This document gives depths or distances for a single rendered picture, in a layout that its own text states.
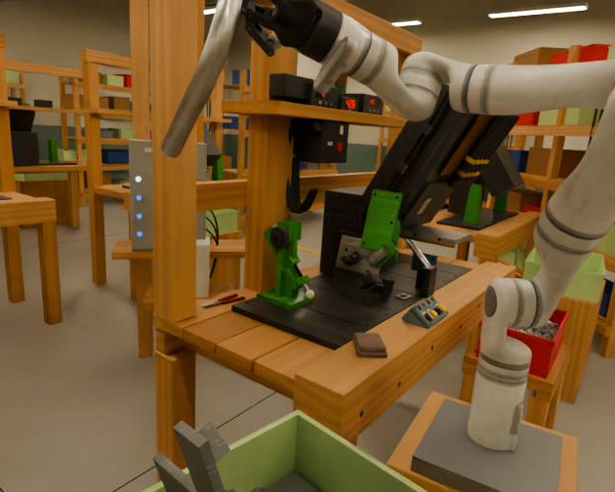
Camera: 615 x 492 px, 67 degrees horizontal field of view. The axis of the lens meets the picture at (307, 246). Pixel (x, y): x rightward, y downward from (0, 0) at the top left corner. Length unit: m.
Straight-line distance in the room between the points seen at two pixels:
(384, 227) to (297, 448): 0.92
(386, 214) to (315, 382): 0.73
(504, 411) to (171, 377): 0.96
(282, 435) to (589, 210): 0.61
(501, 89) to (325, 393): 0.72
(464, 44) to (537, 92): 10.39
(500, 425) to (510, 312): 0.23
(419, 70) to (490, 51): 10.14
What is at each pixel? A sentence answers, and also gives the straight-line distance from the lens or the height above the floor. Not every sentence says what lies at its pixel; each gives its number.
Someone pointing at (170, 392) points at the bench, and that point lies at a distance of 1.57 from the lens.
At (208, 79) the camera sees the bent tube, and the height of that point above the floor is 1.51.
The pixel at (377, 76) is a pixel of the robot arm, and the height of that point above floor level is 1.54.
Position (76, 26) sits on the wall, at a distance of 12.29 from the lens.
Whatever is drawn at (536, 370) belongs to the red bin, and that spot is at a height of 0.82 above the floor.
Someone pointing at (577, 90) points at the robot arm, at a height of 1.53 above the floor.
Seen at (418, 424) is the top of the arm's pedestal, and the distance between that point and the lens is 1.12.
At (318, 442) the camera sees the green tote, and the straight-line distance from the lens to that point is 0.88.
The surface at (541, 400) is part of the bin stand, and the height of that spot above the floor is 0.74.
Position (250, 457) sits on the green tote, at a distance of 0.86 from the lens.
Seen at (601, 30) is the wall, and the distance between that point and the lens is 10.57.
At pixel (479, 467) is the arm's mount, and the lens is 0.99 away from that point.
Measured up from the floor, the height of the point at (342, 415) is 0.85.
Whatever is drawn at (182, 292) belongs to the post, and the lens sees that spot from 1.44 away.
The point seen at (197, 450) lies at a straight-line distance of 0.51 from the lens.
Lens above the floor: 1.45
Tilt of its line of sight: 14 degrees down
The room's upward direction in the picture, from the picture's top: 4 degrees clockwise
